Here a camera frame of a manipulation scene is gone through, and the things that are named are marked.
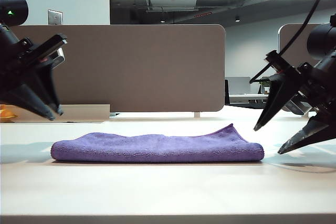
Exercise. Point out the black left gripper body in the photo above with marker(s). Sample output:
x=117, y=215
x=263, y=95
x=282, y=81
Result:
x=15, y=64

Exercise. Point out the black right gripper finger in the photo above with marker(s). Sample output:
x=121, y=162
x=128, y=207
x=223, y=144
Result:
x=312, y=133
x=281, y=90

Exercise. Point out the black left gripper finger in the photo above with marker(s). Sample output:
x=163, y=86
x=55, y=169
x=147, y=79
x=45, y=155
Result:
x=26, y=100
x=47, y=82

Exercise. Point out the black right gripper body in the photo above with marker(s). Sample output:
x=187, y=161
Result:
x=323, y=87

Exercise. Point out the purple microfibre cloth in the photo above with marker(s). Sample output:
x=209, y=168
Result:
x=157, y=148

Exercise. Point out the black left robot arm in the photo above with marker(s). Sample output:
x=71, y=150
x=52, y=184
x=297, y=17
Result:
x=13, y=6

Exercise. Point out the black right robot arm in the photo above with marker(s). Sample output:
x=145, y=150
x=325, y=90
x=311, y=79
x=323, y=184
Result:
x=321, y=40

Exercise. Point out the potted green plant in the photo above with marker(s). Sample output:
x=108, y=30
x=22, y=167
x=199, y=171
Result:
x=265, y=84

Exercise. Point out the orange object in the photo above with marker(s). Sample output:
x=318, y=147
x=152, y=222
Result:
x=6, y=115

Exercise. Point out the white background desk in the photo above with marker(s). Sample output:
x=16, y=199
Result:
x=241, y=96

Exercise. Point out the grey background desk partition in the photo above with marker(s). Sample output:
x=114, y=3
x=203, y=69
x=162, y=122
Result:
x=239, y=85

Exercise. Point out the narrow brown desk divider panel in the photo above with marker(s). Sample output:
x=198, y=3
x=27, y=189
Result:
x=291, y=37

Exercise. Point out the black ceiling spotlight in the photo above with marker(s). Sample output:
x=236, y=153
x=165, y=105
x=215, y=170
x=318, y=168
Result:
x=237, y=19

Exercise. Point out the white divider foot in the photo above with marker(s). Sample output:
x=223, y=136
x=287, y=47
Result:
x=197, y=115

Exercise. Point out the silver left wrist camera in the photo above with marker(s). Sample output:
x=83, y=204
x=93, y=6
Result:
x=56, y=58

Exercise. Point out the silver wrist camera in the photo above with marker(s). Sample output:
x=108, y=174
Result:
x=302, y=106
x=56, y=58

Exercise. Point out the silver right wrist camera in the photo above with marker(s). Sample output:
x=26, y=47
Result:
x=302, y=106

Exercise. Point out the metal wall switch plate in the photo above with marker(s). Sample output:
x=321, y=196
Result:
x=55, y=17

